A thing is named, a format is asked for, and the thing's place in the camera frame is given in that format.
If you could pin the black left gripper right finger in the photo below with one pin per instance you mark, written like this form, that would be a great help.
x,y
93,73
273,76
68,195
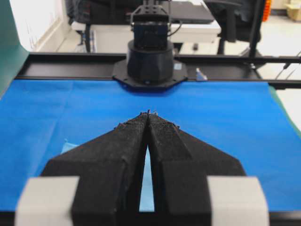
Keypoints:
x,y
196,184

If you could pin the green backdrop sheet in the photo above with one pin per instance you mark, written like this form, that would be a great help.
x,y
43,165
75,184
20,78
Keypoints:
x,y
12,54

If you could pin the black office chair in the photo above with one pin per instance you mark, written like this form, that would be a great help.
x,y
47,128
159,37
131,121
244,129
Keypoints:
x,y
240,20

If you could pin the blue table cloth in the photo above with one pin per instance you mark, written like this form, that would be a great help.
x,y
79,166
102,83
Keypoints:
x,y
244,119

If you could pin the light blue towel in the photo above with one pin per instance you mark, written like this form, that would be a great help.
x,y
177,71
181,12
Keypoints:
x,y
145,186

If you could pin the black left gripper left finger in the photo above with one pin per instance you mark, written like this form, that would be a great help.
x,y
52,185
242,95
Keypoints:
x,y
49,199

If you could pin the black table frame rail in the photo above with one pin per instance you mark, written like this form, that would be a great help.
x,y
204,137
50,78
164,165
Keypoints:
x,y
107,67

